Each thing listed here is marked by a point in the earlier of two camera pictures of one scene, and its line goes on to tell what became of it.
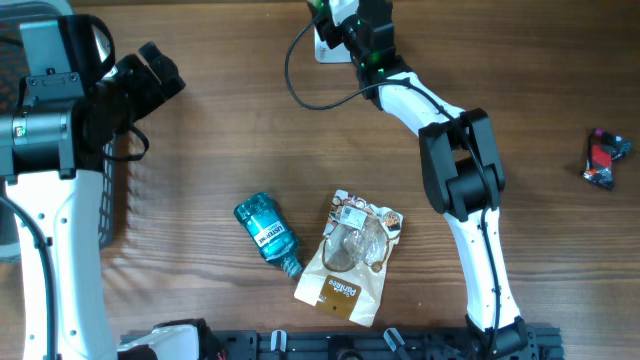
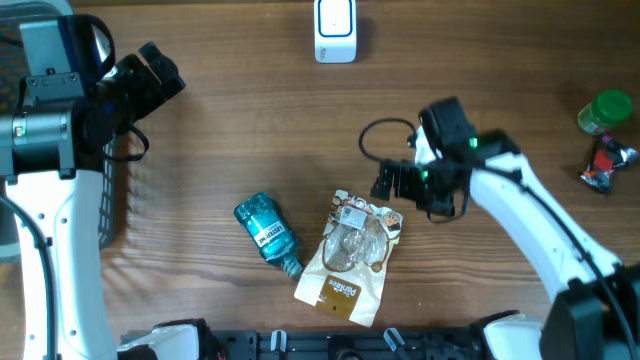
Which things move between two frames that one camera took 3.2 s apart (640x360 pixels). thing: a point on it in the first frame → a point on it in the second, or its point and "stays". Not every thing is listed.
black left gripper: x=151 y=91 stays
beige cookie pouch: x=346 y=272 stays
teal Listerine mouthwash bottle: x=271 y=231 stays
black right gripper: x=328 y=29 → x=444 y=202
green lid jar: x=317 y=6 → x=609 y=108
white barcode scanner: x=324 y=54 stays
